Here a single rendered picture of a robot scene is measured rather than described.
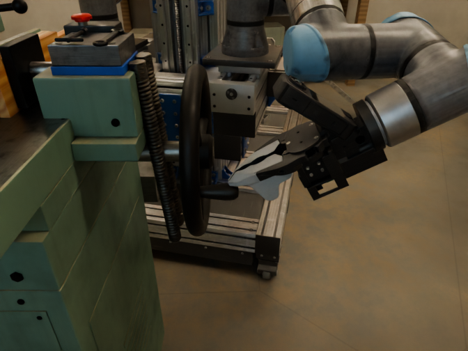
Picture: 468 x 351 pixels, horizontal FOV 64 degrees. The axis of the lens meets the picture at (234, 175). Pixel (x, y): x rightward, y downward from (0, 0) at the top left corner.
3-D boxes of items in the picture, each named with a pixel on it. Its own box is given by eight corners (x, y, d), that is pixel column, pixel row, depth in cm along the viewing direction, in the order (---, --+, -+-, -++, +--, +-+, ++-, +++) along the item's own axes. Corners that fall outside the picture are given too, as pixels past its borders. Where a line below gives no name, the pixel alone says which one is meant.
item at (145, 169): (159, 202, 97) (155, 176, 93) (112, 202, 97) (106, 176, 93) (164, 184, 104) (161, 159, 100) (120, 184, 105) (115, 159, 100)
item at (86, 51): (124, 75, 51) (118, 33, 48) (44, 75, 51) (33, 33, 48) (144, 51, 62) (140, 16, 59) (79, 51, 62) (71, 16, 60)
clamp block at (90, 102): (138, 138, 55) (129, 79, 50) (47, 138, 55) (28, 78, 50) (157, 102, 67) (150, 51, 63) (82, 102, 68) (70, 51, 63)
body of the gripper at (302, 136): (309, 204, 51) (395, 166, 48) (281, 157, 47) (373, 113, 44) (301, 175, 58) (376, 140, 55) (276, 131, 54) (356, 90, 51)
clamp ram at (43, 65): (67, 108, 56) (51, 47, 51) (17, 108, 56) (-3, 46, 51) (88, 88, 63) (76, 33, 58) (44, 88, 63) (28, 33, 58)
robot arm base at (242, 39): (227, 44, 128) (227, 13, 122) (271, 47, 125) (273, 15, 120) (216, 56, 115) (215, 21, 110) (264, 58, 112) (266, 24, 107)
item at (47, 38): (10, 118, 54) (-9, 63, 50) (0, 118, 54) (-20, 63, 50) (67, 74, 72) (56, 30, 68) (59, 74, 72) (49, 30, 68)
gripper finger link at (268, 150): (244, 205, 56) (300, 180, 54) (224, 176, 54) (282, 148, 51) (244, 193, 59) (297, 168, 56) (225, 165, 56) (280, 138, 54)
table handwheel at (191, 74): (215, 42, 68) (219, 173, 84) (105, 42, 68) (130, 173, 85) (203, 109, 44) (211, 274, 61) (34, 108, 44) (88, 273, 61)
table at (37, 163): (90, 269, 37) (76, 221, 34) (-214, 267, 37) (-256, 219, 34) (175, 79, 88) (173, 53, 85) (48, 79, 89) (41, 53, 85)
